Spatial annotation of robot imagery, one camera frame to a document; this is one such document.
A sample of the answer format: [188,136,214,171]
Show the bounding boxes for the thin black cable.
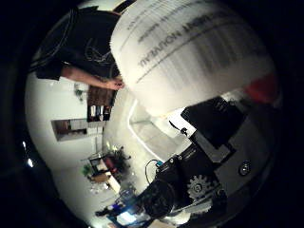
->
[144,159,164,185]

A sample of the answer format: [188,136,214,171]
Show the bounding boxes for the recessed wall niche shelf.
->
[50,118,105,143]

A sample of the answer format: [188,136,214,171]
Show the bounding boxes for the dark wooden bookshelf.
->
[85,85,119,124]

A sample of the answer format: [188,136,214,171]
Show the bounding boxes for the person in black shirt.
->
[29,6,123,82]

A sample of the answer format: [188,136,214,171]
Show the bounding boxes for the red round toy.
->
[243,73,279,105]

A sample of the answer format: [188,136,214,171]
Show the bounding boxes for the small hanging wall plant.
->
[73,83,88,103]

